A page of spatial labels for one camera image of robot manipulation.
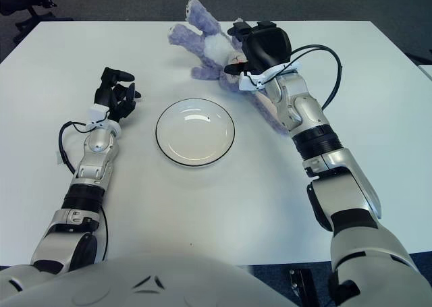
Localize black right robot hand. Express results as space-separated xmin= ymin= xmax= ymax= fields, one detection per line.
xmin=224 ymin=20 xmax=292 ymax=77

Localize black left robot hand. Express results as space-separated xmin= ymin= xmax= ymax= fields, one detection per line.
xmin=93 ymin=66 xmax=141 ymax=122

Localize purple plush bunny doll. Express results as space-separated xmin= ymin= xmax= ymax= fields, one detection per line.
xmin=167 ymin=0 xmax=291 ymax=136

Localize white plate with black rim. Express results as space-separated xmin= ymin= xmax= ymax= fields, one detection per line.
xmin=155 ymin=98 xmax=236 ymax=168

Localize black office chair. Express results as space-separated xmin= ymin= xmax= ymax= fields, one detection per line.
xmin=0 ymin=0 xmax=74 ymax=34

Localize black chair base leg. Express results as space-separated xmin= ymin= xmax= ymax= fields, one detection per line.
xmin=403 ymin=49 xmax=432 ymax=65

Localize silver robot torso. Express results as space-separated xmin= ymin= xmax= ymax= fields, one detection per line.
xmin=0 ymin=254 xmax=301 ymax=307

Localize white left wrist mount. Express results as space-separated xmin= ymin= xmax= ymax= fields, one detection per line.
xmin=86 ymin=105 xmax=111 ymax=131

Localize white wrist mount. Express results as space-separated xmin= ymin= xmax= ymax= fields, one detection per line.
xmin=86 ymin=105 xmax=111 ymax=131
xmin=238 ymin=59 xmax=303 ymax=92

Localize white right wrist mount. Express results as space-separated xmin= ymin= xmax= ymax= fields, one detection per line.
xmin=238 ymin=59 xmax=303 ymax=92

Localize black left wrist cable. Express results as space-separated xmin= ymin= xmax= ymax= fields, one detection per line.
xmin=57 ymin=119 xmax=92 ymax=175

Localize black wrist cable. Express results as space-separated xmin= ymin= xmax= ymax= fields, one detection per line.
xmin=290 ymin=44 xmax=344 ymax=111
xmin=57 ymin=119 xmax=92 ymax=175

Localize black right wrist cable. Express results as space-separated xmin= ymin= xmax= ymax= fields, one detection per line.
xmin=290 ymin=44 xmax=344 ymax=111

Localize black metal bracket with screws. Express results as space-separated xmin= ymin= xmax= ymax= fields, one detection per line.
xmin=288 ymin=268 xmax=315 ymax=307

